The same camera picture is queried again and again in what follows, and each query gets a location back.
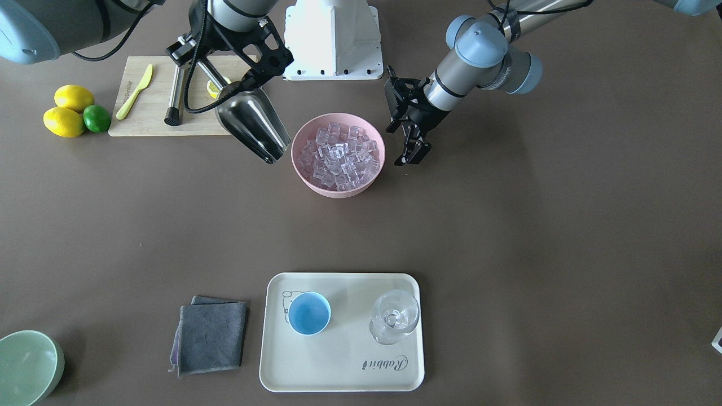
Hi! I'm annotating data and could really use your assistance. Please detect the clear wine glass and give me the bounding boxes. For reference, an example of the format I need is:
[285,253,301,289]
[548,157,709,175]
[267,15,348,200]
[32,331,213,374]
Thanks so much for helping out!
[369,289,421,345]

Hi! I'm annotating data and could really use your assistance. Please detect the clear plastic ice cubes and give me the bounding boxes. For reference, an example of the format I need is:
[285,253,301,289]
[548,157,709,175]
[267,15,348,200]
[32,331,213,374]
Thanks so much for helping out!
[294,122,382,192]

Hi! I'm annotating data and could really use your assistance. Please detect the green lime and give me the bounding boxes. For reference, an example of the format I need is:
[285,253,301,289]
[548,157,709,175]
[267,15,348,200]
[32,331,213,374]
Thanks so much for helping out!
[82,104,112,133]

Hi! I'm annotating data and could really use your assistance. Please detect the yellow lemon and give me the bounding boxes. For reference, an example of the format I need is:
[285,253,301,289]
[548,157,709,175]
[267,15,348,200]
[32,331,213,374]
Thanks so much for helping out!
[54,84,95,114]
[43,107,86,137]

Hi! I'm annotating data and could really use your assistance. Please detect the mint green bowl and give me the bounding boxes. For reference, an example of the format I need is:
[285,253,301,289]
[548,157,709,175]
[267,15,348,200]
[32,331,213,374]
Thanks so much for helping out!
[1,330,65,405]

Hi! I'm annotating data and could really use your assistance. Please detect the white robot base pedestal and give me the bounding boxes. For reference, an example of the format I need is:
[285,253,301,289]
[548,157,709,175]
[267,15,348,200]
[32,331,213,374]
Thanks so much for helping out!
[282,1,384,81]

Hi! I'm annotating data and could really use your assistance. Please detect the yellow plastic knife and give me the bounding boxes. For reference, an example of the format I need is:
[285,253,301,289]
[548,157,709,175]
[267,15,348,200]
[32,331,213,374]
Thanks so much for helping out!
[115,64,154,120]

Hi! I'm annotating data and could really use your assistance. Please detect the cream rabbit serving tray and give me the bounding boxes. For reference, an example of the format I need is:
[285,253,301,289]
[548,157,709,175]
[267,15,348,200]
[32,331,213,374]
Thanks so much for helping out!
[259,272,425,392]

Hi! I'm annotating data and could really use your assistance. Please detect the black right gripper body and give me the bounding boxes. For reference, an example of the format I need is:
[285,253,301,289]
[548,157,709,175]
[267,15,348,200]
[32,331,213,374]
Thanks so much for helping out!
[166,15,293,94]

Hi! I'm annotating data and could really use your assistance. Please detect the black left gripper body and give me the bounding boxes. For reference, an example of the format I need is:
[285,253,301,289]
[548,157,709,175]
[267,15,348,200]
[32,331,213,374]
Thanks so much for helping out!
[384,66,449,134]

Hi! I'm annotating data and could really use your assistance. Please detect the pink plastic bowl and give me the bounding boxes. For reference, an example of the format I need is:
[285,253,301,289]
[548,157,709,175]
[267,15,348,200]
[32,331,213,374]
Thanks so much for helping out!
[291,113,386,198]

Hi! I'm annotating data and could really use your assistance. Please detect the stainless steel ice scoop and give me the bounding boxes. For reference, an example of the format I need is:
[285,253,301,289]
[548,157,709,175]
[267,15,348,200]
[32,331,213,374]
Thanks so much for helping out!
[197,59,292,164]

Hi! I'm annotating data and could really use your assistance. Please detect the wooden cutting board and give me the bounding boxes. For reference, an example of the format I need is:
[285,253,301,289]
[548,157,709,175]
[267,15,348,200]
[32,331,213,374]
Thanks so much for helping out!
[109,54,249,136]

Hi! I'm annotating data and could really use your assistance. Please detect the light blue plastic cup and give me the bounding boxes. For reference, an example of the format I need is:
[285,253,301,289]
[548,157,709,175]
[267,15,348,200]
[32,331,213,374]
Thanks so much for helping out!
[287,292,332,335]

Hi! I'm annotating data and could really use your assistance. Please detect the half cut lemon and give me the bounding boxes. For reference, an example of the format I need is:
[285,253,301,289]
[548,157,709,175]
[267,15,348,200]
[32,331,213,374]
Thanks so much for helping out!
[206,76,230,99]

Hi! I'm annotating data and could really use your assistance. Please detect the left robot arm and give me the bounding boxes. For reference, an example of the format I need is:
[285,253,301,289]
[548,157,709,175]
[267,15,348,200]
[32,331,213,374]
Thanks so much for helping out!
[384,1,591,166]

